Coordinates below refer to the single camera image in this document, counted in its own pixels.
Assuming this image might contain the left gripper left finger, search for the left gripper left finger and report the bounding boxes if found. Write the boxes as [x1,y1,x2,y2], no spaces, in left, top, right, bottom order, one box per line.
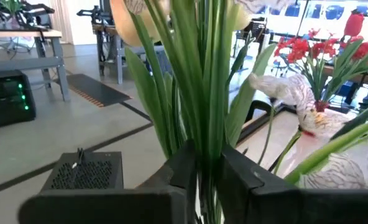
[17,139,198,224]

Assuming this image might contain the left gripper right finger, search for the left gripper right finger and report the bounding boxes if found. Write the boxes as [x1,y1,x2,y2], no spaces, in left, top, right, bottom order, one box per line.
[217,143,368,224]

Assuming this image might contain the white veined flower bunch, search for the white veined flower bunch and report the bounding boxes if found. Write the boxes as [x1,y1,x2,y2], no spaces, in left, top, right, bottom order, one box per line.
[121,0,368,224]

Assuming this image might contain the yellow artificial tulip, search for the yellow artificial tulip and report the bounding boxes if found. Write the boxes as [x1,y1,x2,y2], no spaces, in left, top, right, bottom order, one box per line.
[226,0,253,32]
[109,0,172,47]

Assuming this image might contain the red artificial tulip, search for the red artificial tulip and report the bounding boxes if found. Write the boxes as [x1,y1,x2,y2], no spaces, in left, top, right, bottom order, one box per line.
[343,12,366,37]

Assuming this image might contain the red glass vase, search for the red glass vase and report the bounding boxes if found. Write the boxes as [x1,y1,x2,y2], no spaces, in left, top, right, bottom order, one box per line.
[313,99,329,113]

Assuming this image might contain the black mat orange striped edge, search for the black mat orange striped edge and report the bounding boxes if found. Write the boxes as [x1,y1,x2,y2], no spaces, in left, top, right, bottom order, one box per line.
[66,73,132,108]

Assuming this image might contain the black computer green lights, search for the black computer green lights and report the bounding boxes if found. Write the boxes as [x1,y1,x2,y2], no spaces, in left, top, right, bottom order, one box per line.
[0,70,37,131]

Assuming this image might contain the grey metal workbench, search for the grey metal workbench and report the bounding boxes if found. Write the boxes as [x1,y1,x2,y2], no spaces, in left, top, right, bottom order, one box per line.
[92,23,166,85]

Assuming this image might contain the red flower bunch green leaves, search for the red flower bunch green leaves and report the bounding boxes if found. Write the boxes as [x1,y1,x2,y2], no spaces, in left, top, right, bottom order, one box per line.
[273,27,368,110]

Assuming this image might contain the grey table wooden top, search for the grey table wooden top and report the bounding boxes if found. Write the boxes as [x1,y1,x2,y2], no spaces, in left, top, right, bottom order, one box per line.
[0,29,70,102]

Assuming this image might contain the black metal table frame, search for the black metal table frame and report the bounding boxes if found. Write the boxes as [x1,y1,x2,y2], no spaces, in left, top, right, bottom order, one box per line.
[236,99,286,144]

